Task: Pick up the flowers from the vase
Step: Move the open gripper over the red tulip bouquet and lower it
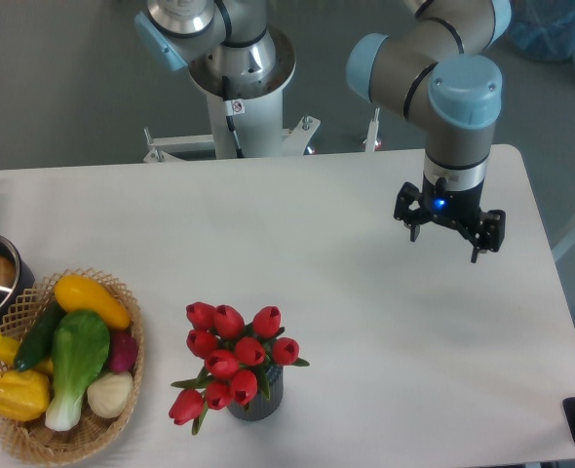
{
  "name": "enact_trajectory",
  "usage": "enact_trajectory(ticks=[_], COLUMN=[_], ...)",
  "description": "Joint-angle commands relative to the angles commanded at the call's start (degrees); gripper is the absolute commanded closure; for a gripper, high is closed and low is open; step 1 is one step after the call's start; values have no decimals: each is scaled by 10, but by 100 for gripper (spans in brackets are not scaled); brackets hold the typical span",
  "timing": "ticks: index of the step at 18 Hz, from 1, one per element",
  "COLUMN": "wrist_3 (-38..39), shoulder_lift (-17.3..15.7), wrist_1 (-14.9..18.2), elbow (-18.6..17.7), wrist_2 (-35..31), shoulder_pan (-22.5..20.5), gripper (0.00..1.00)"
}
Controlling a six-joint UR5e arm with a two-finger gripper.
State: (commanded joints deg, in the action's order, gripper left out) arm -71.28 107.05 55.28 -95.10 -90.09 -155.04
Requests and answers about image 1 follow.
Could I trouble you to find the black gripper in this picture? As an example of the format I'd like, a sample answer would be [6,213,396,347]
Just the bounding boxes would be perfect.
[394,172,506,263]

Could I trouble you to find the red tulip bouquet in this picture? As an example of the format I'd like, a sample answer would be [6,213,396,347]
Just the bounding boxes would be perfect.
[169,301,310,435]

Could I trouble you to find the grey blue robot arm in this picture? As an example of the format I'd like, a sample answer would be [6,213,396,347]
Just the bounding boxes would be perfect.
[134,1,512,254]

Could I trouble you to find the dark grey ribbed vase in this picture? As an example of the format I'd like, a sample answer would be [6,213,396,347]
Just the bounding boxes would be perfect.
[227,366,284,421]

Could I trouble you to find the blue plastic bag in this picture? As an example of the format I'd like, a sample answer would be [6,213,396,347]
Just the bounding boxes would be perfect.
[507,1,575,72]

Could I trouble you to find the purple red onion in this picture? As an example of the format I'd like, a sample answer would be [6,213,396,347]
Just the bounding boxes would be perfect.
[107,331,138,373]

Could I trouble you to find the yellow squash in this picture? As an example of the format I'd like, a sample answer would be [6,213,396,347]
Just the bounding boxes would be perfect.
[54,274,132,331]

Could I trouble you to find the white garlic bulb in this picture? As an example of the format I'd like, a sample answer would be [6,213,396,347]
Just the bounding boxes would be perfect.
[87,371,134,419]

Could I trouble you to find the green bok choy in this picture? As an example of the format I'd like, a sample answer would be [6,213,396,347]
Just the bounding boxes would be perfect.
[45,310,110,432]

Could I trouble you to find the green cucumber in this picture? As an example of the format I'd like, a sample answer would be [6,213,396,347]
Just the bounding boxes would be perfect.
[14,300,66,371]

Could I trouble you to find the small yellow gourd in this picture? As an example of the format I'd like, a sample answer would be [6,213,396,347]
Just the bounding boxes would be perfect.
[0,332,54,376]

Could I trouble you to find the yellow bell pepper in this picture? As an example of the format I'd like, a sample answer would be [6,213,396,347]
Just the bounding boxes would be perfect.
[0,370,51,422]

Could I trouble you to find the woven wicker basket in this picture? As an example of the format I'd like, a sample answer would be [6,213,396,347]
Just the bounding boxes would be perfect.
[0,268,145,467]

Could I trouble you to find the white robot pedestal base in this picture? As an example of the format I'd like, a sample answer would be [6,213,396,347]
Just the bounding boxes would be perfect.
[142,26,382,165]

